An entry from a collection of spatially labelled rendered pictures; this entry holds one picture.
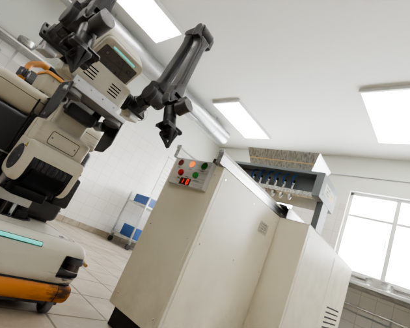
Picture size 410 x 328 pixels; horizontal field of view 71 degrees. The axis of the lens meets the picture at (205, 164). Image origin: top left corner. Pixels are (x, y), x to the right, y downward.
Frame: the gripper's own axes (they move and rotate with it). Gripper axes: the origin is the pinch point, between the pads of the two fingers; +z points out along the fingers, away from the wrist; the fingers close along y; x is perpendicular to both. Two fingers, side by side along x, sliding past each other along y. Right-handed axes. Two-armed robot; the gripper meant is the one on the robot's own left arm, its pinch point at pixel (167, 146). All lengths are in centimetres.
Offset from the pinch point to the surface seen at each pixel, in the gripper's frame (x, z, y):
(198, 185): 2.7, 5.1, 26.2
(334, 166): -27, -206, 432
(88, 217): 365, -123, 223
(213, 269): 9, 37, 50
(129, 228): 311, -105, 272
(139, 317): 33, 57, 29
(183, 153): 15.0, -19.3, 30.0
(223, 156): -10.8, -6.1, 26.7
